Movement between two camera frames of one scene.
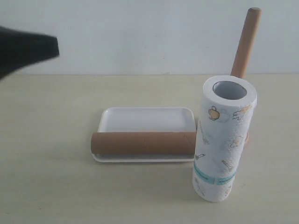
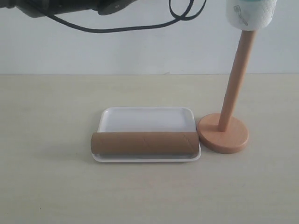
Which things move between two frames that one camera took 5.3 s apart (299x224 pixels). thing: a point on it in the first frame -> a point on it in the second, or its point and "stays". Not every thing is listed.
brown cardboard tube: x=142 y=143 stays
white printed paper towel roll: x=227 y=110 -> x=250 y=15
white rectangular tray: x=144 y=119 stays
